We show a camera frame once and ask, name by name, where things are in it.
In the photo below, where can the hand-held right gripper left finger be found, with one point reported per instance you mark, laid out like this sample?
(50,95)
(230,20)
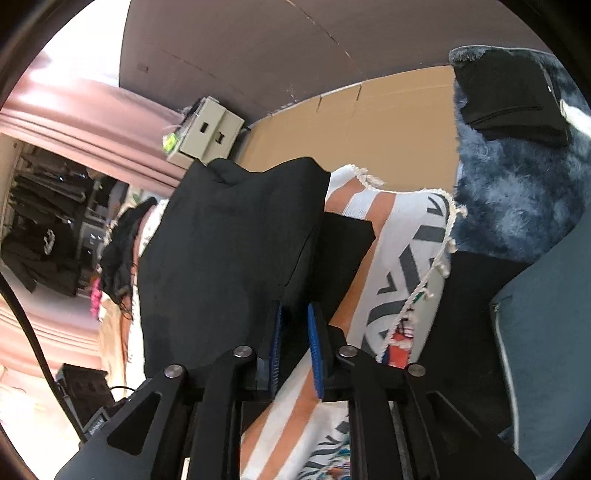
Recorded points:
(277,341)

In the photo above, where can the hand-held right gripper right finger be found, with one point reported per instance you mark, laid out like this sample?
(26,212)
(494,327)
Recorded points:
(315,350)

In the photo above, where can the black jacket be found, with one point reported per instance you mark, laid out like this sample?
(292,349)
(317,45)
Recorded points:
(221,254)

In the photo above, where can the row of hanging dark clothes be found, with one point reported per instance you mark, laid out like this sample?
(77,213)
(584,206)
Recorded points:
(37,244)

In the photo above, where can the tan blanket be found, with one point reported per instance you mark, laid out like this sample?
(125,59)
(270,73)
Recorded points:
(111,341)

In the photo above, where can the pink curtain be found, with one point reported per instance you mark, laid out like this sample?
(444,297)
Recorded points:
(69,323)
(92,124)

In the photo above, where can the pink cloth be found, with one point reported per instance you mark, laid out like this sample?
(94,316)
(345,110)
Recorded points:
(96,300)

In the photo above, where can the black knitted garment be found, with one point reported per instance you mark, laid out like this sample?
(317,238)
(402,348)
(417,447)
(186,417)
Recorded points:
(117,258)

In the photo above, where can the patterned white bedspread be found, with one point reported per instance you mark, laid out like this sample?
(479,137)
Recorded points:
(406,240)

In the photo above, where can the dark cloth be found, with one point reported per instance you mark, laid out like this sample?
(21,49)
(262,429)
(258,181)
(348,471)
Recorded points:
(466,332)

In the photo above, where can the white nightstand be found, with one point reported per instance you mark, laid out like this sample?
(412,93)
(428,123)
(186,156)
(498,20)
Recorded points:
(207,134)

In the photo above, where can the small green item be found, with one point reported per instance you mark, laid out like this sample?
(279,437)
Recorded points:
(171,142)

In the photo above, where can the cardboard sheet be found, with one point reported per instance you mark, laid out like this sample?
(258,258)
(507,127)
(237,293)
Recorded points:
(369,129)

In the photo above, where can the teal fabric piece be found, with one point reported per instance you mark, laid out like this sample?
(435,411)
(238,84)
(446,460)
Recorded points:
(545,346)

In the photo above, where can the blue furry rug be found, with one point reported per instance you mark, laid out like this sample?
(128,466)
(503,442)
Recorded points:
(508,198)

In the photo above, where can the black folded garment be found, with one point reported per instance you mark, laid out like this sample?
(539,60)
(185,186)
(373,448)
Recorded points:
(508,92)

